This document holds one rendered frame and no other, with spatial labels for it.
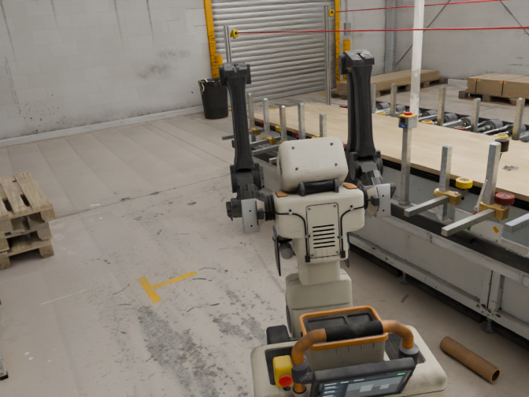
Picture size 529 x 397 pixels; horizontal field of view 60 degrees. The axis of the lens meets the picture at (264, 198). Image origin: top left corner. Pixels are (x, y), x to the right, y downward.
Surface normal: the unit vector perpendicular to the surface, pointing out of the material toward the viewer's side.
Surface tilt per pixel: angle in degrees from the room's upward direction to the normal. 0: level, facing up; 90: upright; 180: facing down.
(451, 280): 90
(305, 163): 47
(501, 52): 90
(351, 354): 92
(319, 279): 82
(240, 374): 0
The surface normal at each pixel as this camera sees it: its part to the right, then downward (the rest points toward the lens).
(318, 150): 0.04, -0.36
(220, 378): -0.07, -0.92
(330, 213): 0.11, 0.23
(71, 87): 0.51, 0.29
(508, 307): -0.85, 0.25
